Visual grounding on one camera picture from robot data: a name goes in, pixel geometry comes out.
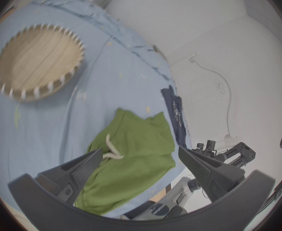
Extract round woven basket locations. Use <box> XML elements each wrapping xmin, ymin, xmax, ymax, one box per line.
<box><xmin>0</xmin><ymin>23</ymin><xmax>86</xmax><ymax>102</ymax></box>

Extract bed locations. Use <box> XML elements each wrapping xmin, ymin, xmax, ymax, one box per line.
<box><xmin>0</xmin><ymin>0</ymin><xmax>238</xmax><ymax>223</ymax></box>

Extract green shorts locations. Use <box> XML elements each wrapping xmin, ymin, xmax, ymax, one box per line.
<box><xmin>74</xmin><ymin>108</ymin><xmax>176</xmax><ymax>215</ymax></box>

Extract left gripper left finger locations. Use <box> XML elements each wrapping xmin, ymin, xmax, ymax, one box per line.
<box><xmin>36</xmin><ymin>148</ymin><xmax>104</xmax><ymax>205</ymax></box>

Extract dark blue T-shirt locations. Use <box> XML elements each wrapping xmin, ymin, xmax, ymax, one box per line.
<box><xmin>161</xmin><ymin>85</ymin><xmax>188</xmax><ymax>149</ymax></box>

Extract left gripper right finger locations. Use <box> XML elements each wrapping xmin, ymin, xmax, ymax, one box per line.
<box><xmin>178</xmin><ymin>145</ymin><xmax>246</xmax><ymax>203</ymax></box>

